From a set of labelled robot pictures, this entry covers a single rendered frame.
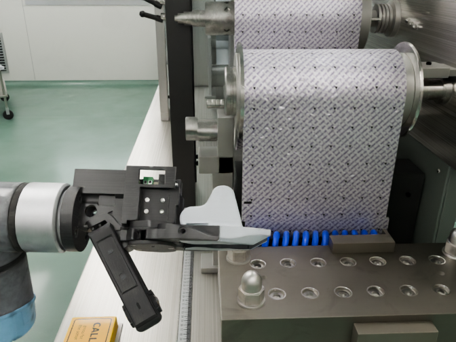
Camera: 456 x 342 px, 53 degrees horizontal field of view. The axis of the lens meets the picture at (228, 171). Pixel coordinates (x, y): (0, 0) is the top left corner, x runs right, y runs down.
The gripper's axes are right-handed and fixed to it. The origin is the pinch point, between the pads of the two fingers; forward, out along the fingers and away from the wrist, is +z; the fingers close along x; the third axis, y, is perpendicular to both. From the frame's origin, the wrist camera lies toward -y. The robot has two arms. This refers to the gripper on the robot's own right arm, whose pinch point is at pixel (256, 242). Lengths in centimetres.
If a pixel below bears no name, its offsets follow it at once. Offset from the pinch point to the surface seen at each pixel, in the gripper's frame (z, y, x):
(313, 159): 9.8, 15.2, 16.8
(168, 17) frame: -16, 49, 30
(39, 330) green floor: -83, -18, 159
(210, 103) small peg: -6.3, 23.8, 16.3
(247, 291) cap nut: -0.4, -4.7, 10.3
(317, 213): 11.4, 8.2, 23.0
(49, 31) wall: -239, 330, 463
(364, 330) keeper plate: 14.0, -9.0, 10.0
